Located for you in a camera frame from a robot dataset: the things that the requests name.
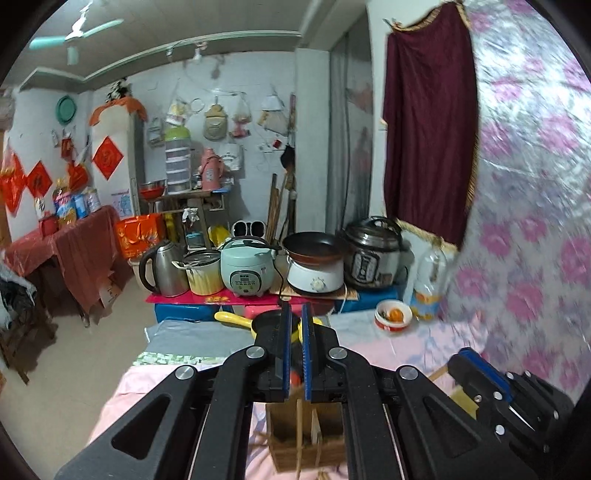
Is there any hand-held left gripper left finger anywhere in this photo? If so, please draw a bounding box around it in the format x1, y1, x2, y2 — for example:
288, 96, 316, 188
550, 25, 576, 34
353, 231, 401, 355
54, 301, 293, 480

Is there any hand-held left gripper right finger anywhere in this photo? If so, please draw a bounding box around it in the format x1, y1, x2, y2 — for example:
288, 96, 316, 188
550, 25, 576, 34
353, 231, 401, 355
301, 301, 539, 480

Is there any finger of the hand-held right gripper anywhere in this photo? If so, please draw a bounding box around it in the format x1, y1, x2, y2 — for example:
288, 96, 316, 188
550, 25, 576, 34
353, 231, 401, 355
449, 347, 533, 445
507, 370, 579, 463

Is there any single wooden chopstick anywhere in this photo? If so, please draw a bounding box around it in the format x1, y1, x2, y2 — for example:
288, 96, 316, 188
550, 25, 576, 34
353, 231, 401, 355
294, 397, 307, 480

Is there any wooden chopstick holder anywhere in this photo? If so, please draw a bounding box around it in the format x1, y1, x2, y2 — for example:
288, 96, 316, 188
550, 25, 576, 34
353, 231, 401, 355
265, 399, 348, 474

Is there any wooden board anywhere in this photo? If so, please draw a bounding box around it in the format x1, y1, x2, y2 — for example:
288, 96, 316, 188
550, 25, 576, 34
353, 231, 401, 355
270, 281, 361, 302

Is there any pink deer print bedsheet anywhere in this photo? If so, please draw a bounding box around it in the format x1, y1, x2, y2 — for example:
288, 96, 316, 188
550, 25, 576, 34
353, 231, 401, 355
88, 308, 472, 480

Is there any red white bowl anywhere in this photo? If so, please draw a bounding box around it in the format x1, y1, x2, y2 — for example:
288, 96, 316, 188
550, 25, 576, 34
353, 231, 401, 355
374, 299, 414, 333

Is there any grey folded blanket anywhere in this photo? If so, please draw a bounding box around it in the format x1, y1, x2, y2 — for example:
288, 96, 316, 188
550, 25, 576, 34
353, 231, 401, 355
144, 318, 259, 356

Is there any white electric hotplate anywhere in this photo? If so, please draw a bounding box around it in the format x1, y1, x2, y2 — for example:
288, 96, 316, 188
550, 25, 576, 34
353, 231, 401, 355
286, 256, 347, 296

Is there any blue foam mat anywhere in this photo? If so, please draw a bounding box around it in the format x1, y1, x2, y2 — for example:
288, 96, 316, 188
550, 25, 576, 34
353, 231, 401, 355
154, 286, 403, 324

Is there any light green rice cooker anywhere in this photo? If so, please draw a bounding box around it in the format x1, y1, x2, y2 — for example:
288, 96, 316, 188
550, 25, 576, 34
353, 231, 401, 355
219, 235, 278, 298

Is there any clear cooking oil bottle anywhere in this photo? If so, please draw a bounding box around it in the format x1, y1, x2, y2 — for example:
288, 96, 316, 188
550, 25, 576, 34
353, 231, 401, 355
412, 244, 451, 321

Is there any cream yellow pot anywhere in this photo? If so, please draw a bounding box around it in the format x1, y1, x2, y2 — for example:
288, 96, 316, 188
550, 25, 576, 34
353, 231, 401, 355
173, 249, 225, 296

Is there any silver electric pressure cooker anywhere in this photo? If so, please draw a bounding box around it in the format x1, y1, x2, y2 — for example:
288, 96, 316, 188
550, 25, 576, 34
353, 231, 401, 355
342, 216, 414, 291

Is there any dark frying pan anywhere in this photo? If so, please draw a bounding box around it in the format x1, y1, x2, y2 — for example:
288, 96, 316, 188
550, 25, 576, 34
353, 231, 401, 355
281, 231, 350, 265

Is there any stainless steel electric kettle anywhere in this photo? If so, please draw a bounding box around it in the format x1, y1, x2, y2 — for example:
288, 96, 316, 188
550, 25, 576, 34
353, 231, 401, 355
139, 240, 190, 297

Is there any cardboard box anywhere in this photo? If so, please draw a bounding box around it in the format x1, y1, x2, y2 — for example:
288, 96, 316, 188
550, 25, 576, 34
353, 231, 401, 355
98, 271, 124, 309

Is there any small wooden table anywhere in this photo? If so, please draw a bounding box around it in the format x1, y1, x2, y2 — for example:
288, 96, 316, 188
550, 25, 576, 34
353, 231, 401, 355
154, 189, 232, 241

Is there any orange red gift box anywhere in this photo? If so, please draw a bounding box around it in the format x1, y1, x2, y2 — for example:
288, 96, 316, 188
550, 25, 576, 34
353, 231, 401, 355
115, 213, 165, 260

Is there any pink thermos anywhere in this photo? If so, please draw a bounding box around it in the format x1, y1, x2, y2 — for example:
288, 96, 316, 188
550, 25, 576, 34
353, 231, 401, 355
198, 148, 223, 191

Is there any white tote bag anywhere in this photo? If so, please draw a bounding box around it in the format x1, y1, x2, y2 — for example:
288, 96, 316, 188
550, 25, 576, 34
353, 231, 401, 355
217, 141, 244, 172

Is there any table with red cloth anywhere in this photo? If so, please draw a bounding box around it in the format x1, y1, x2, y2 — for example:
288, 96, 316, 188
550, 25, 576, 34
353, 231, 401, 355
2, 205, 136, 326

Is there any green lid stacked food carrier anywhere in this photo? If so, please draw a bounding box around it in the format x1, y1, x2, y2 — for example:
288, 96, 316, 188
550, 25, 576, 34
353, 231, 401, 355
164, 126, 192, 195

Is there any grey sheer curtain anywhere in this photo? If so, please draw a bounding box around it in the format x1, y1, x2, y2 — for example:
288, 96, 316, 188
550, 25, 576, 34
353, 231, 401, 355
329, 37, 376, 232

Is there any dark red curtain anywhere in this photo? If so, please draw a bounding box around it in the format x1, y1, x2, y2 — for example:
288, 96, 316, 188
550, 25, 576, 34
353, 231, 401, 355
382, 1, 481, 252

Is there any wooden chair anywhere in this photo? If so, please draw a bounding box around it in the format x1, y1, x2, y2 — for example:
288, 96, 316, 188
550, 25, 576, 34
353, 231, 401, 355
0, 295, 58, 386

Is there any plastic bag with pink contents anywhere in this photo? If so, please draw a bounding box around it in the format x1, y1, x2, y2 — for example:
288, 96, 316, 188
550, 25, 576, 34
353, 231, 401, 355
231, 95, 252, 138

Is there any plastic bag with brown contents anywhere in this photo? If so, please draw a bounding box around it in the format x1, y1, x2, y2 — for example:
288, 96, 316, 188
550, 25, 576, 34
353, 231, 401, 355
259, 95, 283, 132

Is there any yellow oil jug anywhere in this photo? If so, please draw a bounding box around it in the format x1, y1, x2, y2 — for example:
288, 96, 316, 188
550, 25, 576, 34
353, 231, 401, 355
52, 180, 77, 228

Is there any red diamond paper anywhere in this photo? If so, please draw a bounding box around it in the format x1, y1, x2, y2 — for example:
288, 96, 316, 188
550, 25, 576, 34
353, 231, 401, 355
25, 161, 53, 199
91, 136, 124, 181

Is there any pile of grey clothes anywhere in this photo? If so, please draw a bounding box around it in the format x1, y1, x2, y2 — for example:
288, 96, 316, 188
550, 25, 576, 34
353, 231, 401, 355
0, 265, 38, 324

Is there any plastic bag with yellow contents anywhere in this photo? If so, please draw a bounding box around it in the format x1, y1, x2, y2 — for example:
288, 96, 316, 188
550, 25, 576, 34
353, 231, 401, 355
166, 95, 191, 127

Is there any white refrigerator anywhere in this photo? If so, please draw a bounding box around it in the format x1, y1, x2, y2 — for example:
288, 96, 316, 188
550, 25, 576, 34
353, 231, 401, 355
90, 104, 148, 217

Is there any orange cloth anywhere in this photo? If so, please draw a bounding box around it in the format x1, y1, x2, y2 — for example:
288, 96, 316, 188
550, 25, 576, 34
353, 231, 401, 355
89, 97, 148, 126

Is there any panda plush toy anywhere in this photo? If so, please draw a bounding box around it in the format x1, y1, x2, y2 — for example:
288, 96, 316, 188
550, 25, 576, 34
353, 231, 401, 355
105, 79, 131, 103

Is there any red plastic bag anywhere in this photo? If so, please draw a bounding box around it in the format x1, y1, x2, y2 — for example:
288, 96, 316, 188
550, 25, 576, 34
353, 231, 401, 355
0, 150, 26, 214

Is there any green round plate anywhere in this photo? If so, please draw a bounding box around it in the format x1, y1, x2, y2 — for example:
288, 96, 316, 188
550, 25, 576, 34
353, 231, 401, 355
56, 95, 78, 124

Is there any green ceiling fan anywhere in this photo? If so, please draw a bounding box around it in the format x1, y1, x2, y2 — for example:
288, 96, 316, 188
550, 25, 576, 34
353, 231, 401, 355
29, 0, 124, 66

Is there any yellow handled pan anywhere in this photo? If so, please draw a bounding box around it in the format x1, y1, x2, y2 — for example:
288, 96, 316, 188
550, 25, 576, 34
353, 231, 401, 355
215, 309, 324, 344

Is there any floral pink wall sheet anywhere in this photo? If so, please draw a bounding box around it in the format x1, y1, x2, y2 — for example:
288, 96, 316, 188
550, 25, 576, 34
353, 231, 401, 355
438, 0, 591, 407

